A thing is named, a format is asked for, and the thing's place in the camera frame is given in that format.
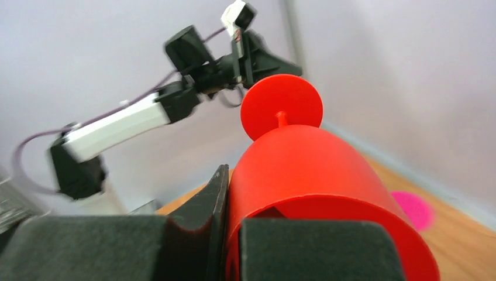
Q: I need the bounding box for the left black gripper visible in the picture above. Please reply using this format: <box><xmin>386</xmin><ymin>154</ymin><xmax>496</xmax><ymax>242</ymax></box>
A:
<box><xmin>191</xmin><ymin>30</ymin><xmax>303</xmax><ymax>95</ymax></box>

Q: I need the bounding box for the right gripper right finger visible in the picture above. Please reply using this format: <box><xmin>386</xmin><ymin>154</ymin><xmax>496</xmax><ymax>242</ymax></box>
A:
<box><xmin>238</xmin><ymin>218</ymin><xmax>405</xmax><ymax>280</ymax></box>

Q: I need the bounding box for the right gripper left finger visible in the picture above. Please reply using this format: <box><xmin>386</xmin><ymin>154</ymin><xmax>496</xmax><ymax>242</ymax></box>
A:
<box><xmin>1</xmin><ymin>165</ymin><xmax>229</xmax><ymax>280</ymax></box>

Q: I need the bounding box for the red wine glass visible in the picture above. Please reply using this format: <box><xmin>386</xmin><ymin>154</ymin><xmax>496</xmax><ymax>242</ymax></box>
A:
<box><xmin>225</xmin><ymin>74</ymin><xmax>440</xmax><ymax>280</ymax></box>

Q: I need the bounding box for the magenta wine glass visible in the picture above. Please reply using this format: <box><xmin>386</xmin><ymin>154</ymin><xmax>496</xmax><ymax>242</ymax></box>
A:
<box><xmin>390</xmin><ymin>191</ymin><xmax>435</xmax><ymax>232</ymax></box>

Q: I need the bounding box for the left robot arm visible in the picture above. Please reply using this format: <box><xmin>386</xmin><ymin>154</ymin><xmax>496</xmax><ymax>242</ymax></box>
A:
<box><xmin>49</xmin><ymin>26</ymin><xmax>302</xmax><ymax>200</ymax></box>

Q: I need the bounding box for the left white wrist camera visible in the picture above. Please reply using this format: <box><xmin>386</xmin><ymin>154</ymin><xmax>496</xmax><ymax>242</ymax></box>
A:
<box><xmin>221</xmin><ymin>0</ymin><xmax>257</xmax><ymax>58</ymax></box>

